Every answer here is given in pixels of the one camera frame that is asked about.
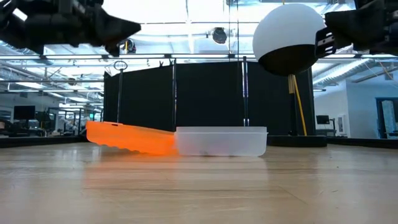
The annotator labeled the white and black ball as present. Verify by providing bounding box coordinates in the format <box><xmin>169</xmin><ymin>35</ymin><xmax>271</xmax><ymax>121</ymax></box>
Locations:
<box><xmin>252</xmin><ymin>2</ymin><xmax>327</xmax><ymax>77</ymax></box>

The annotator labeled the orange plastic box lid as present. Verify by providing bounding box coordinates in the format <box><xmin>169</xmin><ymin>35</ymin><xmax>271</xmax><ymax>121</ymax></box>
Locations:
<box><xmin>85</xmin><ymin>120</ymin><xmax>177</xmax><ymax>156</ymax></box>

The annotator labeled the small black monitor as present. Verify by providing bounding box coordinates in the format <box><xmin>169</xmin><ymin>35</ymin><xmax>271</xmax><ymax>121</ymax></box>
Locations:
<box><xmin>315</xmin><ymin>114</ymin><xmax>331</xmax><ymax>126</ymax></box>

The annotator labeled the wide black folding screen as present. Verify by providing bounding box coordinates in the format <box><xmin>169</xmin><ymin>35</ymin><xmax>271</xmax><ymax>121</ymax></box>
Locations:
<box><xmin>103</xmin><ymin>60</ymin><xmax>315</xmax><ymax>137</ymax></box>

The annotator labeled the yellow hanging cable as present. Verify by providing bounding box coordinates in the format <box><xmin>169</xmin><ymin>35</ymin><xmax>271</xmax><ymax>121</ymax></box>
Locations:
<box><xmin>287</xmin><ymin>73</ymin><xmax>308</xmax><ymax>137</ymax></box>

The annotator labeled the translucent plastic supply box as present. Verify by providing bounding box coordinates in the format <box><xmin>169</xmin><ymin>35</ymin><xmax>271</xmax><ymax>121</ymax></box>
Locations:
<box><xmin>174</xmin><ymin>126</ymin><xmax>269</xmax><ymax>157</ymax></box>

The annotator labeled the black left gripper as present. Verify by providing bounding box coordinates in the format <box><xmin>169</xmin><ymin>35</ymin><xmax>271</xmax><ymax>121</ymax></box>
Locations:
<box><xmin>0</xmin><ymin>0</ymin><xmax>142</xmax><ymax>58</ymax></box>

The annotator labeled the black ring stand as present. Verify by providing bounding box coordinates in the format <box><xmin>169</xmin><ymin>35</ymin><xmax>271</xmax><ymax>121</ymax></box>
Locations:
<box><xmin>113</xmin><ymin>60</ymin><xmax>129</xmax><ymax>123</ymax></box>

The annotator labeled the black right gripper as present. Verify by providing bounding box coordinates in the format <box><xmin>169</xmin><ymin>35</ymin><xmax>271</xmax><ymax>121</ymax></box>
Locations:
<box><xmin>315</xmin><ymin>0</ymin><xmax>398</xmax><ymax>59</ymax></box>

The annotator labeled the large black monitor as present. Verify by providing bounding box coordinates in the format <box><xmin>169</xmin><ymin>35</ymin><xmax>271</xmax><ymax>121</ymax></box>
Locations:
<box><xmin>12</xmin><ymin>105</ymin><xmax>36</xmax><ymax>121</ymax></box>

